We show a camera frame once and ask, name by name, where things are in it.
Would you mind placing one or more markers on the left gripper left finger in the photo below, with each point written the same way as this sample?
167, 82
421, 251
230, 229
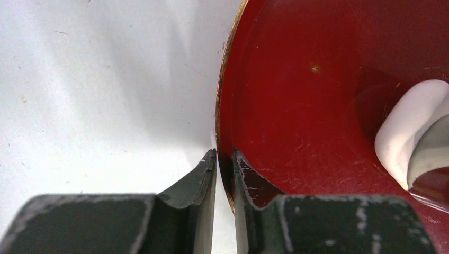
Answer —
177, 220

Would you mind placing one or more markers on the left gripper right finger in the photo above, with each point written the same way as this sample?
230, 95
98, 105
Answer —
269, 221

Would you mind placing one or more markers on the round red plate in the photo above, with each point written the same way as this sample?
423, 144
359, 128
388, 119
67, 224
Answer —
305, 85

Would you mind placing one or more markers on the white dough ball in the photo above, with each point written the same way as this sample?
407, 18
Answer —
414, 113

